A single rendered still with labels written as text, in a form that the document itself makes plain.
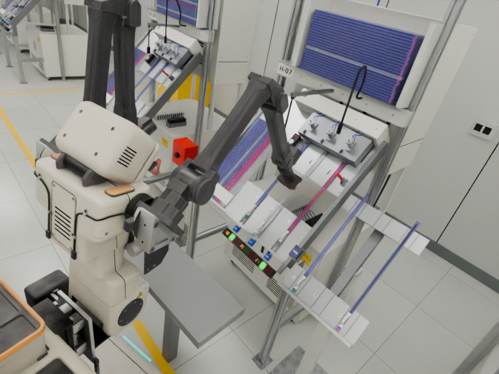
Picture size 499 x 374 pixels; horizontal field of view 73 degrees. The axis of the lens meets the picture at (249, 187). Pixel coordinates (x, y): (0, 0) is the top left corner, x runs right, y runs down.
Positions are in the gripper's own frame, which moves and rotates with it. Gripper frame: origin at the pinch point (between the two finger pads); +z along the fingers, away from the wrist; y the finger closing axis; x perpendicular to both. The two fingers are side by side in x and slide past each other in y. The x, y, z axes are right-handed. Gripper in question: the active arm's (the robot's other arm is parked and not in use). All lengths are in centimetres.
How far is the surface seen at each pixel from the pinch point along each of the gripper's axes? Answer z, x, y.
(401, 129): -8, -46, -25
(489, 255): 165, -91, -79
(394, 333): 113, 10, -62
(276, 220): 3.5, 16.8, -3.1
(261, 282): 70, 43, 10
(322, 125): -7.2, -31.8, 6.9
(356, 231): 36.3, -9.9, -24.7
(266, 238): 4.4, 26.2, -4.7
